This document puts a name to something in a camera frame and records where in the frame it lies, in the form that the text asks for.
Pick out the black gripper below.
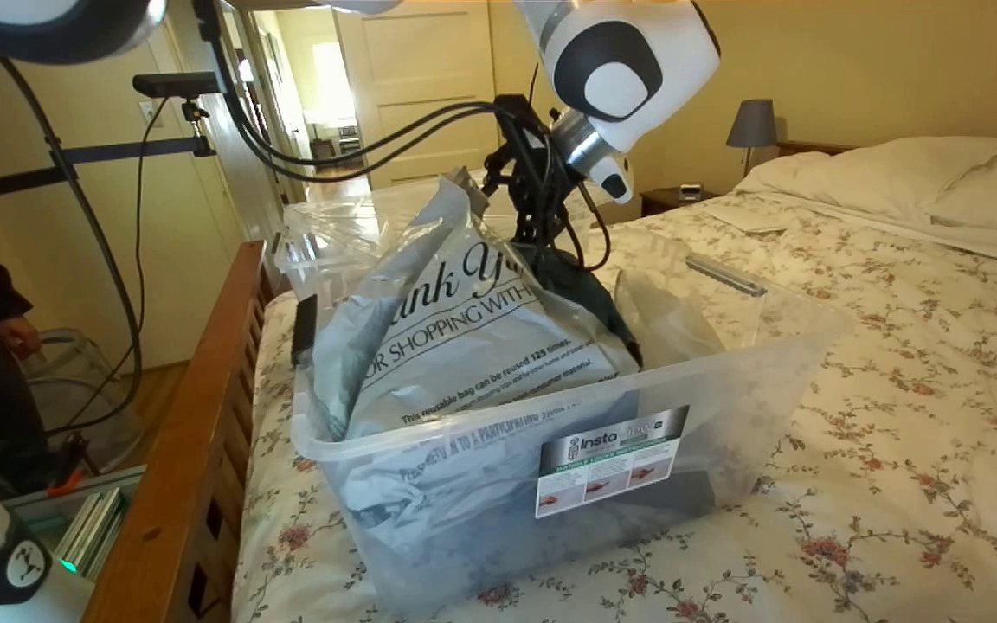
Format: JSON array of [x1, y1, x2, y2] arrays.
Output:
[[486, 93, 586, 259]]

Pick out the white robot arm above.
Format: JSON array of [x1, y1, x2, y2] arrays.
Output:
[[0, 0, 719, 245]]

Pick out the dark teal fabric item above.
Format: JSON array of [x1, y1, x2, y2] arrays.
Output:
[[515, 241, 643, 359]]

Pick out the dark wooden nightstand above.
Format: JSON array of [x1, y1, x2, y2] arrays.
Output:
[[640, 188, 718, 217]]

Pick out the white panel door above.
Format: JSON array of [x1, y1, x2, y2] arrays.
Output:
[[337, 0, 537, 143]]

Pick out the grey plastic mailer bag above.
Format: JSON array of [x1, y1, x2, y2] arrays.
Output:
[[310, 179, 636, 439]]

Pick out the grey bedside lamp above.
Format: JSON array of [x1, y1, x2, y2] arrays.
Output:
[[727, 98, 779, 168]]

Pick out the grey remote control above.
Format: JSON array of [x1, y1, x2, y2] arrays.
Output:
[[685, 251, 764, 296]]

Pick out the clear plastic storage bin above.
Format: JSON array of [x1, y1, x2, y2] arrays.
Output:
[[290, 293, 842, 623]]

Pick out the white pillow near lamp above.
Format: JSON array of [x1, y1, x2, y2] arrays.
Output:
[[729, 136, 997, 236]]

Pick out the floral bed duvet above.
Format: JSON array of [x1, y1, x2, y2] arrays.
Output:
[[230, 183, 997, 623]]

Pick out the wooden bed footboard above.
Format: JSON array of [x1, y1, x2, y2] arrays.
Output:
[[82, 241, 275, 623]]

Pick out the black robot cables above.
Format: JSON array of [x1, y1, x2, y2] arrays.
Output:
[[189, 0, 503, 188]]

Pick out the black camera on stand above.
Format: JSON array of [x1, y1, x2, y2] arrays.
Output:
[[132, 71, 223, 100]]

